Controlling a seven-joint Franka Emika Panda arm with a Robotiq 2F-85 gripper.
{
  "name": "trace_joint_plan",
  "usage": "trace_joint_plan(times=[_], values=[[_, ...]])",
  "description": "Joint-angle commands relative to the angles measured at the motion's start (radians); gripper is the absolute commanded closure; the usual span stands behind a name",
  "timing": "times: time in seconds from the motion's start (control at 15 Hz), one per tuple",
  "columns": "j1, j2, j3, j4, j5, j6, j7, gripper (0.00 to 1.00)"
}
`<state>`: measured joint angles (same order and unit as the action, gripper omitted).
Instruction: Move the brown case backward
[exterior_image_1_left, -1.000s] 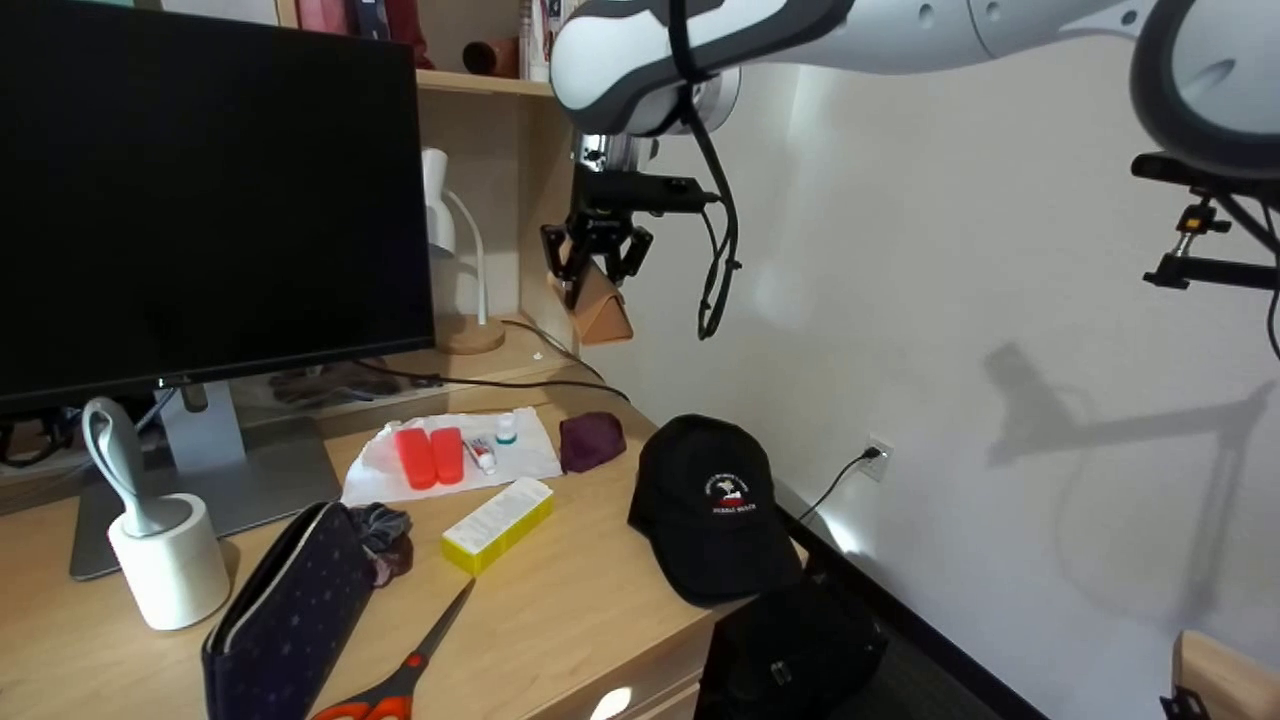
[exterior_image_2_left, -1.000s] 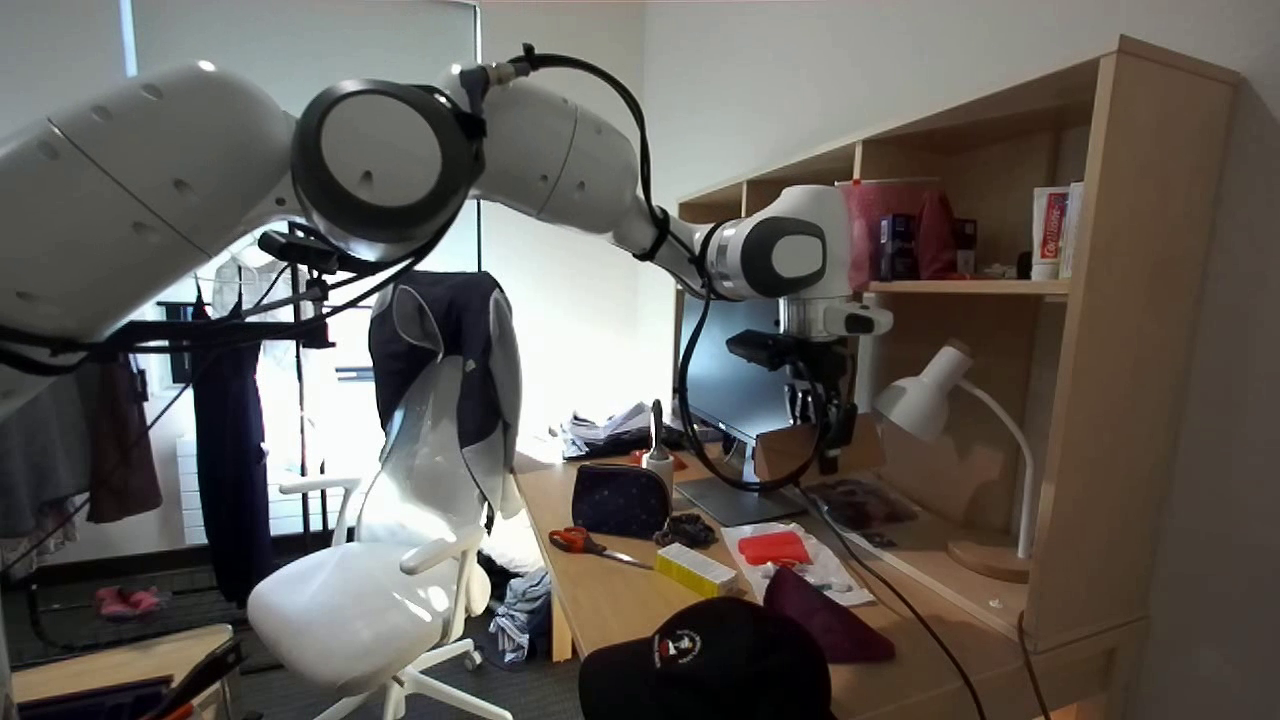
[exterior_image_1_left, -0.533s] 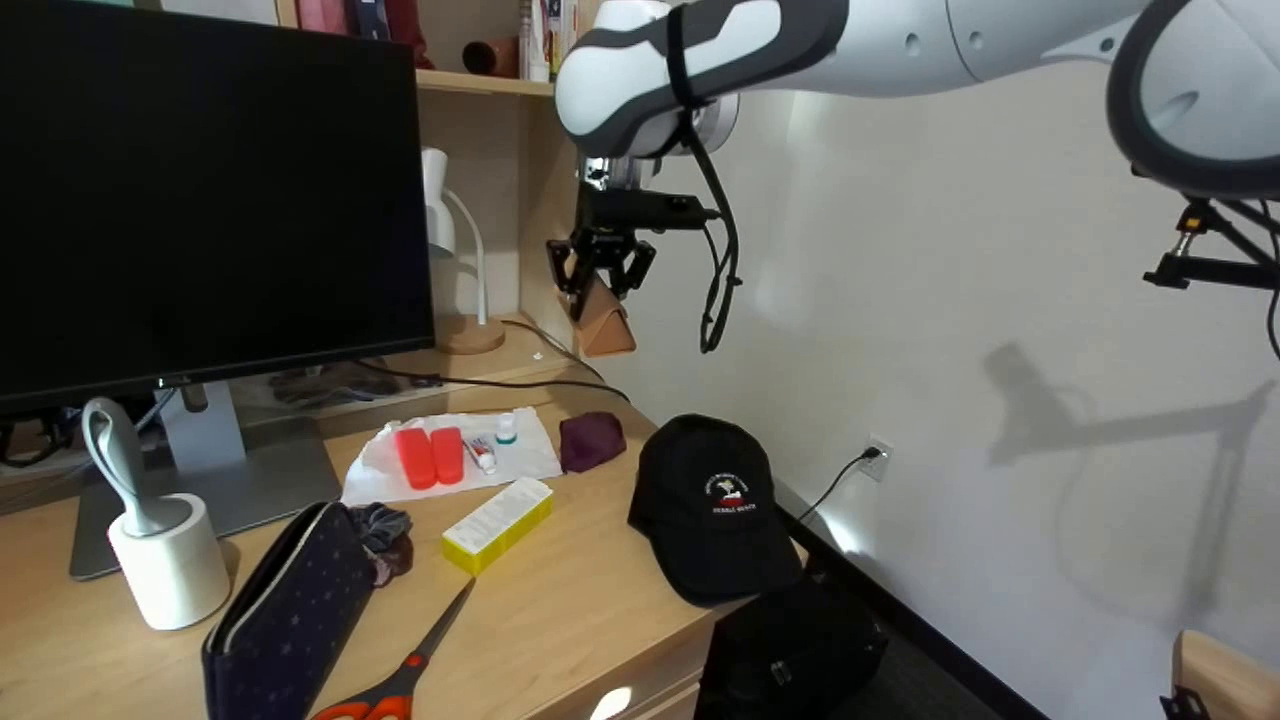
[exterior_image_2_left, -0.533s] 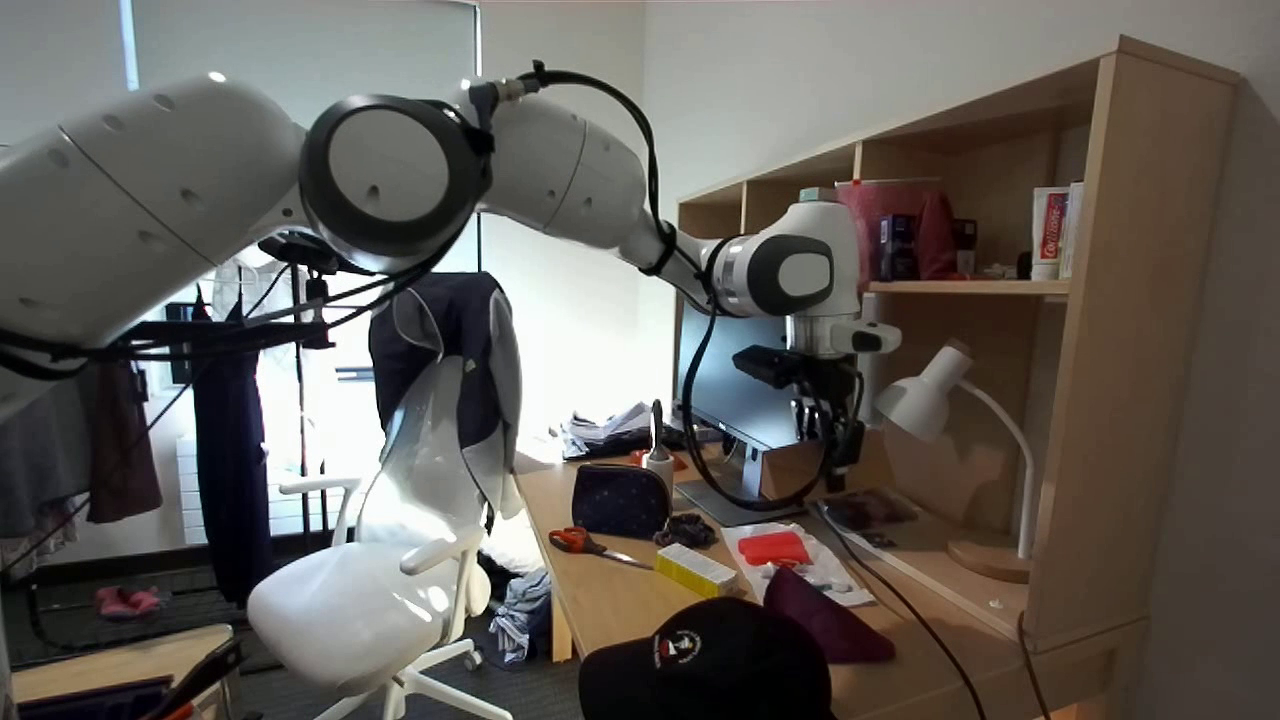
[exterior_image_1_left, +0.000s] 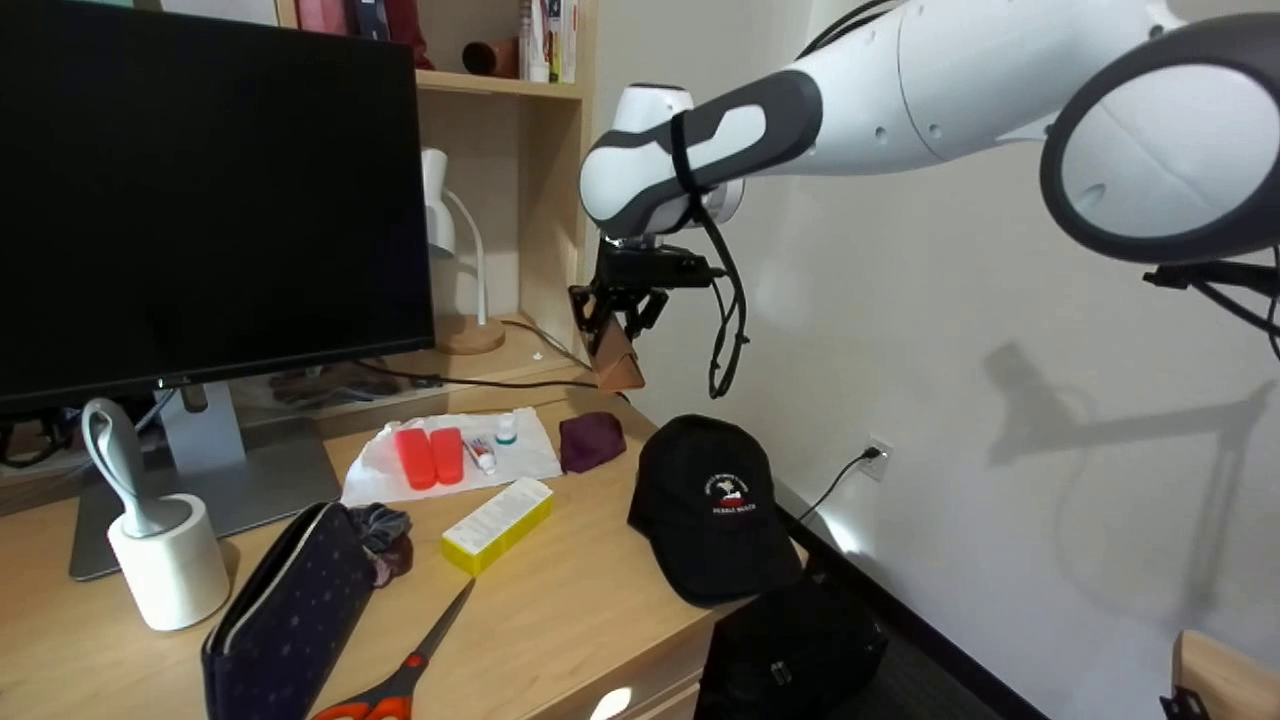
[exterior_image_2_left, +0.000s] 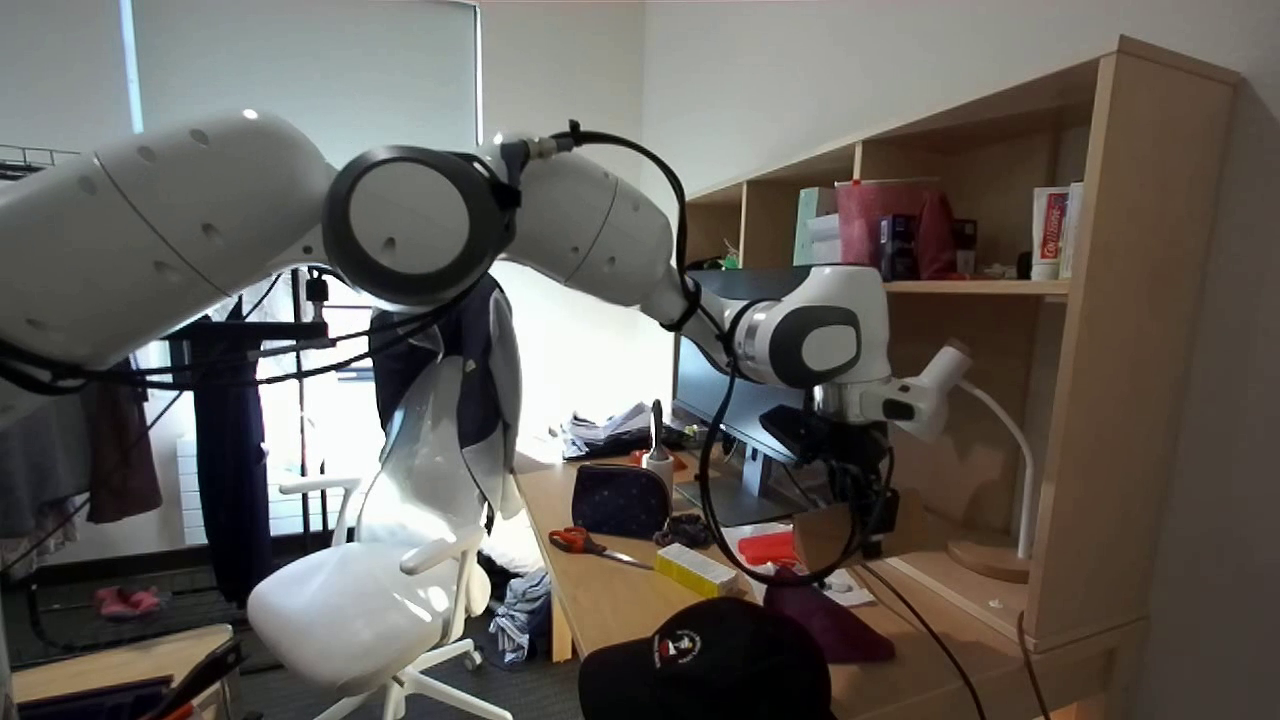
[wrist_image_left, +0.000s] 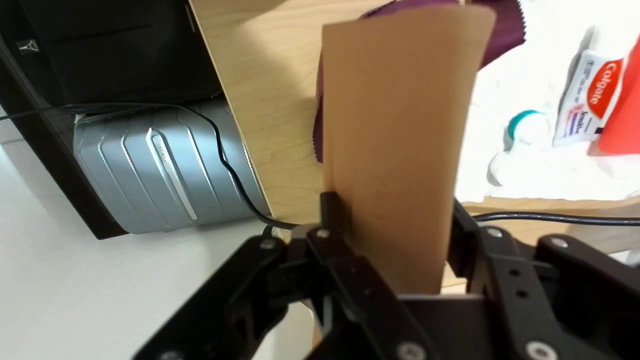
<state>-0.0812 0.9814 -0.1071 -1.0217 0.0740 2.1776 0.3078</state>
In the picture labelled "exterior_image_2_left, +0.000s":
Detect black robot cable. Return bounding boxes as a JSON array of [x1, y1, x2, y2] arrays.
[[495, 118, 911, 592]]

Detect brown hanging cloth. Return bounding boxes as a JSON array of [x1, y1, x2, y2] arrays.
[[84, 358, 167, 528]]

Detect white office chair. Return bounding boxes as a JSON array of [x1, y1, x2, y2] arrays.
[[245, 353, 516, 720]]

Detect red box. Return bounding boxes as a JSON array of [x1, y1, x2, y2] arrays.
[[735, 528, 810, 575]]

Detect dark dotted pencil case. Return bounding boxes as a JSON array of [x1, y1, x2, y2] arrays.
[[568, 461, 675, 540]]

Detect wooden shelf unit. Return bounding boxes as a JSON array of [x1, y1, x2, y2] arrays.
[[686, 34, 1245, 655]]

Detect black computer monitor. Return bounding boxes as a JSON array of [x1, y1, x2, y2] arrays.
[[670, 266, 858, 464]]

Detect grey hanging cloth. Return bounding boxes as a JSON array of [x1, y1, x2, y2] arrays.
[[0, 375, 97, 538]]

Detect yellow white box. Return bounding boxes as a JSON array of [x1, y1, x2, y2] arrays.
[[653, 540, 743, 599]]

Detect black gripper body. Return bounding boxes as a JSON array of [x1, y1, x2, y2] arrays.
[[810, 443, 899, 528]]

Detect white teal book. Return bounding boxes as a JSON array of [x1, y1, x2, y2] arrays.
[[792, 186, 844, 269]]

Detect dark navy hanging trousers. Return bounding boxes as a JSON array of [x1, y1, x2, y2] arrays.
[[185, 318, 275, 604]]

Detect white desk lamp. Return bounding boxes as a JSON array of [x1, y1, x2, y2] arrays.
[[837, 341, 1039, 588]]

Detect dark jacket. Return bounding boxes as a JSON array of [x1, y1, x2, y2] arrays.
[[369, 273, 530, 524]]

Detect light cloth pile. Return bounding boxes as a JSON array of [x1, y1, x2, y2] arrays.
[[551, 399, 671, 464]]

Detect black cap with logo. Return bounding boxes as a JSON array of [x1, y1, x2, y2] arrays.
[[575, 592, 837, 720]]

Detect pink slippers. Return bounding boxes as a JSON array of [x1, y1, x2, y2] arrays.
[[92, 579, 167, 622]]

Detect white red printed carton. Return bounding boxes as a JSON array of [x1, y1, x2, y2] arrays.
[[1030, 180, 1088, 284]]

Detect wooden desk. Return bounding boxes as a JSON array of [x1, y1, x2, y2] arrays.
[[512, 451, 1153, 720]]

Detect black clothes rack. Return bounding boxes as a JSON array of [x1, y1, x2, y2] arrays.
[[0, 138, 352, 564]]

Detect crumpled grey clothes pile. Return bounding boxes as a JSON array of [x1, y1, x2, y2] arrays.
[[477, 564, 556, 673]]

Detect orange handled scissors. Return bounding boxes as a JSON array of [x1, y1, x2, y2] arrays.
[[544, 524, 655, 575]]

